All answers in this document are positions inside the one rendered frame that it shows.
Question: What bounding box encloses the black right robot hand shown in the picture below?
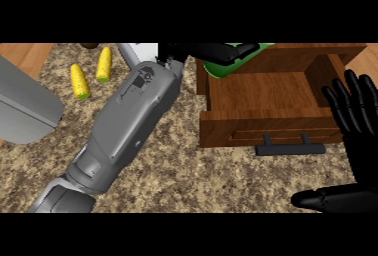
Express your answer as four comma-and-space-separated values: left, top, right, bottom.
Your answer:
290, 68, 378, 214

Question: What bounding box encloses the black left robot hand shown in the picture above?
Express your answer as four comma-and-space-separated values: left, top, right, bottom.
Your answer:
157, 42, 263, 70

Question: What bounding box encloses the green cup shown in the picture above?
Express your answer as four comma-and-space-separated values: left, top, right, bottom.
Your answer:
202, 42, 276, 80

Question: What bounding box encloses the brown wooden drawer box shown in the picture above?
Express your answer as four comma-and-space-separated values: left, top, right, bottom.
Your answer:
195, 53, 349, 116

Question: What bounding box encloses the brown wooden drawer front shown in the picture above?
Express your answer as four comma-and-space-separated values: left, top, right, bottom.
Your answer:
198, 108, 347, 149

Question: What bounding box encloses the white and grey appliance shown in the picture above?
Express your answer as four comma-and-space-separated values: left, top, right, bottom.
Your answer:
117, 42, 161, 68

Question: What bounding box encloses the brown wooden cabinet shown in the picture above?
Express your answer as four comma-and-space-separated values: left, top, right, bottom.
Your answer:
235, 42, 369, 74

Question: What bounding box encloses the yellow corn cob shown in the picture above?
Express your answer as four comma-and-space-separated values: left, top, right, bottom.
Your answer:
95, 46, 114, 84
70, 63, 92, 101

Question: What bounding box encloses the black drawer handle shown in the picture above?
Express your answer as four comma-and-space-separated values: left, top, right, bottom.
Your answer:
254, 132, 328, 157

